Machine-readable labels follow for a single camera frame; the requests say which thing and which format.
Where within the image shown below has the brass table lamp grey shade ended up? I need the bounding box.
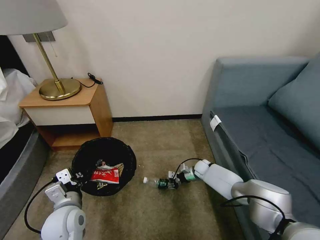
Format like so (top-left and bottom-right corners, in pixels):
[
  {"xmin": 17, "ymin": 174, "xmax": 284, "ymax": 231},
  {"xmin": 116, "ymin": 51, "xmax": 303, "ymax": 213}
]
[{"xmin": 0, "ymin": 0, "xmax": 82, "ymax": 101}]

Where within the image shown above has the clear plastic bottle green label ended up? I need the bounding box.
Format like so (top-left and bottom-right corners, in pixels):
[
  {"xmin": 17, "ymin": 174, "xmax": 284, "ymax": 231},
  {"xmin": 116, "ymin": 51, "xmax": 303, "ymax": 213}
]
[{"xmin": 143, "ymin": 176, "xmax": 175, "ymax": 190}]

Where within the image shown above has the red snack packet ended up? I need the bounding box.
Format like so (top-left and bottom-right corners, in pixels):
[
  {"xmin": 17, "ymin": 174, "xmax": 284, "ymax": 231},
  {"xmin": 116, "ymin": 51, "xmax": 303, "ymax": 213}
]
[{"xmin": 90, "ymin": 168, "xmax": 121, "ymax": 184}]

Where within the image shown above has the blue grey sofa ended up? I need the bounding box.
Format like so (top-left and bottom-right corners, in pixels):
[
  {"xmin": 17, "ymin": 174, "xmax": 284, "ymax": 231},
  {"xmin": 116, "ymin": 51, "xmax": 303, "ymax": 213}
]
[{"xmin": 201, "ymin": 52, "xmax": 320, "ymax": 240}]

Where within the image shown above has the white sofa tag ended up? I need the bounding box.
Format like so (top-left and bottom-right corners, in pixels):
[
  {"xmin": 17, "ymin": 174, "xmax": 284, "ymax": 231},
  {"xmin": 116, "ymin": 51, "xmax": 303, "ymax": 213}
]
[{"xmin": 210, "ymin": 115, "xmax": 223, "ymax": 131}]

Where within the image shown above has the blue grey sofa cushion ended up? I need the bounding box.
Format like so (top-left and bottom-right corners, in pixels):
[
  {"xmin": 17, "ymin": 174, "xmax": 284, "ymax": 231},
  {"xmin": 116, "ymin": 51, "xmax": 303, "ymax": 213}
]
[{"xmin": 268, "ymin": 52, "xmax": 320, "ymax": 146}]

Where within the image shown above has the wooden nightstand white drawer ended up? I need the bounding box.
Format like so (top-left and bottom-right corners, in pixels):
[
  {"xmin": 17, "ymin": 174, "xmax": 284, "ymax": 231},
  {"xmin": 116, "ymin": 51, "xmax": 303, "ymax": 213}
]
[{"xmin": 19, "ymin": 78, "xmax": 114, "ymax": 151}]

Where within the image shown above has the dark bed headboard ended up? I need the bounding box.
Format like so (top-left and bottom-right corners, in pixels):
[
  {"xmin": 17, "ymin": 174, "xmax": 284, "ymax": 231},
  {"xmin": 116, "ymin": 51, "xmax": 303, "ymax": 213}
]
[{"xmin": 0, "ymin": 35, "xmax": 38, "ymax": 87}]

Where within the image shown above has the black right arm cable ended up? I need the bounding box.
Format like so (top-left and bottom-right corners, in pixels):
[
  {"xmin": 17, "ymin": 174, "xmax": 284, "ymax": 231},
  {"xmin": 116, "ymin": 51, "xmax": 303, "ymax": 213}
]
[{"xmin": 220, "ymin": 195, "xmax": 296, "ymax": 236}]

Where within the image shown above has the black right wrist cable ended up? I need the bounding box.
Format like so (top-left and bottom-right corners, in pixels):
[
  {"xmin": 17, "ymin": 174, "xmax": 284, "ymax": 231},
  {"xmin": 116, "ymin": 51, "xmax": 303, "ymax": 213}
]
[{"xmin": 174, "ymin": 158, "xmax": 205, "ymax": 178}]

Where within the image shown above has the grey bed base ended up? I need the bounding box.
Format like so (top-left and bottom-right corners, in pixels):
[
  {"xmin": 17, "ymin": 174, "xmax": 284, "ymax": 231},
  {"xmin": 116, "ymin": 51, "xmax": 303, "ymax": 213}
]
[{"xmin": 0, "ymin": 131, "xmax": 51, "ymax": 217}]

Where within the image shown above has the black woven trash bin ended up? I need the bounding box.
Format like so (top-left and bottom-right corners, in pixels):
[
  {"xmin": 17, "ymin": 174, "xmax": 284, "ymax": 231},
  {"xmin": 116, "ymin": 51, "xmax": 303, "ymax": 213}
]
[{"xmin": 71, "ymin": 137, "xmax": 137, "ymax": 197}]

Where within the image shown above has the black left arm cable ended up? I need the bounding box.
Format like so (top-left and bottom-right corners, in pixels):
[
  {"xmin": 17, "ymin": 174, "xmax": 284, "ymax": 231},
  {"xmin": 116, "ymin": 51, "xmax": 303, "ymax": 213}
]
[{"xmin": 24, "ymin": 177, "xmax": 58, "ymax": 226}]

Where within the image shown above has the thin pull cord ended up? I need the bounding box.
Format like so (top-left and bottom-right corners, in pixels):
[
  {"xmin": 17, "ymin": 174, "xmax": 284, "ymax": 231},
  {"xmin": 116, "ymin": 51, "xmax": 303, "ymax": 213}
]
[{"xmin": 51, "ymin": 32, "xmax": 58, "ymax": 57}]

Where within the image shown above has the white bedding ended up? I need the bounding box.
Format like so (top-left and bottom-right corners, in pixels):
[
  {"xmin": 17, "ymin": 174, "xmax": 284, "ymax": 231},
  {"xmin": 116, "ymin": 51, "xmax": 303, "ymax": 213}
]
[{"xmin": 0, "ymin": 67, "xmax": 38, "ymax": 148}]

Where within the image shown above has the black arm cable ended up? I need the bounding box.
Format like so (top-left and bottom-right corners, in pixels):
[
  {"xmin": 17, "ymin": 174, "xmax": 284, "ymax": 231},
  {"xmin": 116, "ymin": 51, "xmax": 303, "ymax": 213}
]
[
  {"xmin": 220, "ymin": 195, "xmax": 296, "ymax": 236},
  {"xmin": 24, "ymin": 177, "xmax": 58, "ymax": 226}
]

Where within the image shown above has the black cable on nightstand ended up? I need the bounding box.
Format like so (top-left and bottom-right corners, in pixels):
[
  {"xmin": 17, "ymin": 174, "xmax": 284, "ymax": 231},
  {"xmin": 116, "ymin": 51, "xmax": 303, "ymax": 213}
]
[{"xmin": 79, "ymin": 72, "xmax": 104, "ymax": 89}]

